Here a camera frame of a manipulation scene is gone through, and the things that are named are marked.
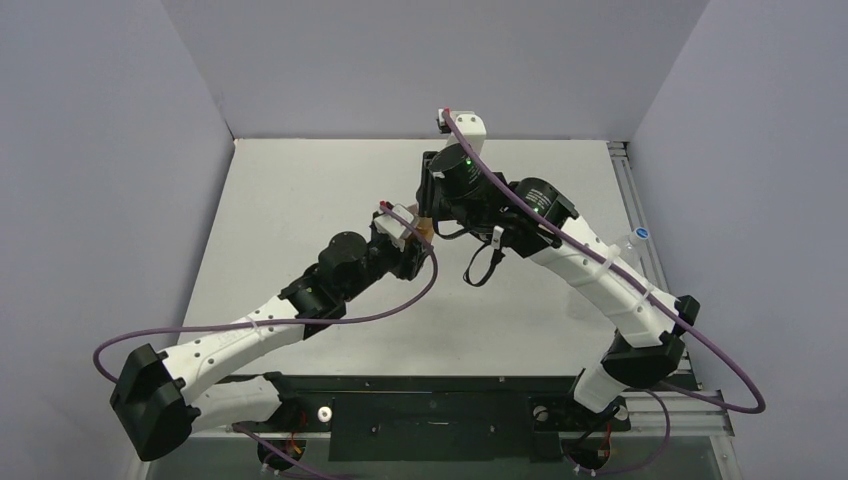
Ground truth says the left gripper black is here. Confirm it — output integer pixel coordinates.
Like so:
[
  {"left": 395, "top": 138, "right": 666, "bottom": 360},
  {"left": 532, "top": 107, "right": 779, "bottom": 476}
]
[{"left": 340, "top": 216, "right": 430, "bottom": 303}]

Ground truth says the tea bottle red label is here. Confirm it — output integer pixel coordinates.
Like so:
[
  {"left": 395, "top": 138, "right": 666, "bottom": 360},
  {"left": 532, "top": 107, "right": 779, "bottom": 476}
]
[{"left": 407, "top": 204, "right": 435, "bottom": 243}]

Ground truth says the clear plastic bottle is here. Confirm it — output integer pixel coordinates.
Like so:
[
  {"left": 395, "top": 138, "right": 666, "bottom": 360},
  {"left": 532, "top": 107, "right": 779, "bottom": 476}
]
[{"left": 614, "top": 232, "right": 647, "bottom": 267}]

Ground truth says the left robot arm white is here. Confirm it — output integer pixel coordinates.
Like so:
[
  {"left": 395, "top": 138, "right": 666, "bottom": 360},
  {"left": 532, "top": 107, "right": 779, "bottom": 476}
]
[{"left": 110, "top": 217, "right": 435, "bottom": 461}]

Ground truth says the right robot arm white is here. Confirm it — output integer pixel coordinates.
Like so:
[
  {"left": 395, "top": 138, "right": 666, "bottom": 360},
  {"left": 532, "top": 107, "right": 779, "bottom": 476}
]
[{"left": 416, "top": 144, "right": 700, "bottom": 427}]

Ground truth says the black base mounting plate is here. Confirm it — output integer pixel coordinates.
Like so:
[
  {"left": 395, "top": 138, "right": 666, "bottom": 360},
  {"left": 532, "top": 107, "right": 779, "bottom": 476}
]
[{"left": 193, "top": 374, "right": 635, "bottom": 469}]

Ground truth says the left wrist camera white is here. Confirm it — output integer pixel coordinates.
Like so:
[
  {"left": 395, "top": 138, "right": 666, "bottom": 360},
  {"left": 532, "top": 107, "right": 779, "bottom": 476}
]
[{"left": 372, "top": 202, "right": 420, "bottom": 252}]

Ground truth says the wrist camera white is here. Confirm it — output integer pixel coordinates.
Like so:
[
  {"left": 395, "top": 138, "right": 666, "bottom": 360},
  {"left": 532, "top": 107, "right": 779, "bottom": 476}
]
[
  {"left": 437, "top": 108, "right": 487, "bottom": 162},
  {"left": 372, "top": 202, "right": 420, "bottom": 252}
]

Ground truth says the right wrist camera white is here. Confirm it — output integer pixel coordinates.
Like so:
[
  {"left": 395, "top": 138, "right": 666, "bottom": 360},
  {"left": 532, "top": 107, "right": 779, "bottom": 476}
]
[{"left": 437, "top": 108, "right": 487, "bottom": 162}]

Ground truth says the black cable loop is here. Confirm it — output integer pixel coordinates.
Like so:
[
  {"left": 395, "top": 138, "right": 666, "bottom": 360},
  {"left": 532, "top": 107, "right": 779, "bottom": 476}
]
[{"left": 433, "top": 218, "right": 508, "bottom": 288}]

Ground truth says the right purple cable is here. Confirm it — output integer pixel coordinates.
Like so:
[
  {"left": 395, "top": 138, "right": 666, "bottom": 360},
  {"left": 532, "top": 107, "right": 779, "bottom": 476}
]
[{"left": 442, "top": 111, "right": 767, "bottom": 415}]

